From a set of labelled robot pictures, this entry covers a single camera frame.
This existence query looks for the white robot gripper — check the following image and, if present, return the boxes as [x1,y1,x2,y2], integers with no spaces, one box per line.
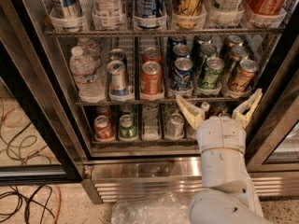
[176,89,263,153]

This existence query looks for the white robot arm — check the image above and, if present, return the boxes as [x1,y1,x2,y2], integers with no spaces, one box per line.
[176,90,272,224]

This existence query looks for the bottom gold brown can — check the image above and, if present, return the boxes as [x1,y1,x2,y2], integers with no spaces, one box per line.
[209,102,229,116]

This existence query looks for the gold brown can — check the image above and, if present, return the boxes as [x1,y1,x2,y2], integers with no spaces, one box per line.
[209,102,229,116]
[224,46,249,70]
[227,59,259,92]

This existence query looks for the front green soda can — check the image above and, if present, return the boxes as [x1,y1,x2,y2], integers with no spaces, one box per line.
[198,57,224,90]

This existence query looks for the green soda can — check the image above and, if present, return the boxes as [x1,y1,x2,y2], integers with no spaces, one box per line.
[119,115,137,139]
[198,57,224,90]
[196,43,218,67]

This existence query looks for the front gold brown can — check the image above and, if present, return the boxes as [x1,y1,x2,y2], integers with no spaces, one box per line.
[227,59,259,92]

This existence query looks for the bottom silver can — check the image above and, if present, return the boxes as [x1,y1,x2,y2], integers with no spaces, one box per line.
[165,113,184,139]

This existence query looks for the front blue pepsi can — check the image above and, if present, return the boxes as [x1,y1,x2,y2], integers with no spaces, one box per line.
[170,58,193,91]

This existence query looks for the blue pepsi can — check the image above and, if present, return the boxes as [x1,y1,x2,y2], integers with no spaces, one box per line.
[170,58,193,91]
[171,44,191,61]

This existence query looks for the middle gold brown can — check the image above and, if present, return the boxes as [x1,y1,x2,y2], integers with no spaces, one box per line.
[224,46,249,70]

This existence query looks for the middle green soda can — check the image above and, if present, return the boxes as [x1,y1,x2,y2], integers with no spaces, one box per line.
[196,43,218,67]

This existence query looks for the middle blue pepsi can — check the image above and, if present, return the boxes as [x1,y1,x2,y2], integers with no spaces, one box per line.
[171,44,191,61]

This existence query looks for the front orange soda can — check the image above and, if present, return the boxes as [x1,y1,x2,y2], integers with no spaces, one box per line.
[141,62,162,95]

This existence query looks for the orange soda can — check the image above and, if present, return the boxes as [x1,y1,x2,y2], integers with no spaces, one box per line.
[141,62,162,95]
[141,47,162,63]

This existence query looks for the rear orange soda can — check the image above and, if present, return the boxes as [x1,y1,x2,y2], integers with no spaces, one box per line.
[141,47,162,63]

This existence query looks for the bottom green soda can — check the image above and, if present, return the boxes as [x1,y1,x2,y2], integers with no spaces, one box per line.
[119,115,137,139]

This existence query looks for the bottom red soda can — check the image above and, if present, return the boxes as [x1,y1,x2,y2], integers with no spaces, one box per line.
[93,116,114,140]

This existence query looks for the top gold can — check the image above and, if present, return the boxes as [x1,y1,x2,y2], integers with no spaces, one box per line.
[171,0,204,29]

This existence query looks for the rear silver blue can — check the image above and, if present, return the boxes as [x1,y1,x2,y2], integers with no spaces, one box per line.
[109,49,127,63]

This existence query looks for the top blue silver can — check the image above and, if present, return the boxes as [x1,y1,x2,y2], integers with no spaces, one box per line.
[135,0,164,29]

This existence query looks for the stainless steel fridge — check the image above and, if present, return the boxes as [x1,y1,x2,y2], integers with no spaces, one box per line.
[0,0,299,203]

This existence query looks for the top blue white can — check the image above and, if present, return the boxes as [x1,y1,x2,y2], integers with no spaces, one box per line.
[51,0,82,32]

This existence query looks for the brown drink bottle white cap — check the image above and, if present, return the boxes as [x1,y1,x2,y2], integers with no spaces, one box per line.
[187,102,210,140]

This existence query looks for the clear plastic bag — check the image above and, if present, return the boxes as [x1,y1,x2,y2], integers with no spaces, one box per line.
[110,190,213,224]

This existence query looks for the front clear water bottle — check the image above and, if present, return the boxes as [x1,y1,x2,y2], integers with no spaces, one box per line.
[69,46,106,103]

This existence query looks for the clear water bottle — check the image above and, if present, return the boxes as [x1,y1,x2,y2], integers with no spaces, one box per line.
[78,37,102,68]
[69,46,106,103]

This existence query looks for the rear clear water bottle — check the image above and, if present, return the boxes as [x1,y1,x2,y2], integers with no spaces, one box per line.
[78,37,102,68]

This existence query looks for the top white labelled bottle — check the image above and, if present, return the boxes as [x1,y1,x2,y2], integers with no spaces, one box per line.
[93,0,125,30]

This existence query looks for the black and orange floor cables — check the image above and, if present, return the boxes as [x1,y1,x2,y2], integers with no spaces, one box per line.
[0,96,63,224]

